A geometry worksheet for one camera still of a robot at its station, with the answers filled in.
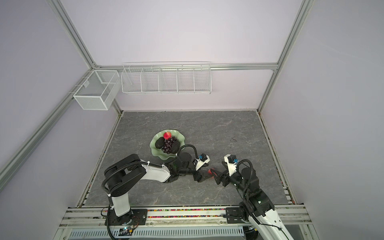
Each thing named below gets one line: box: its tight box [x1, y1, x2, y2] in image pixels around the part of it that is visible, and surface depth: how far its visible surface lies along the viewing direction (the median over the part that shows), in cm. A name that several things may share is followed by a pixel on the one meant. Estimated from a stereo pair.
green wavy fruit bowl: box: [149, 129, 185, 160], surface depth 98 cm
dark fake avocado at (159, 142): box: [155, 136, 165, 149], surface depth 99 cm
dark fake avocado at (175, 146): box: [171, 141, 181, 154], surface depth 95 cm
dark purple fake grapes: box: [161, 136, 179, 154], surface depth 98 cm
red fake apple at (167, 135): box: [163, 131, 172, 140], surface depth 99 cm
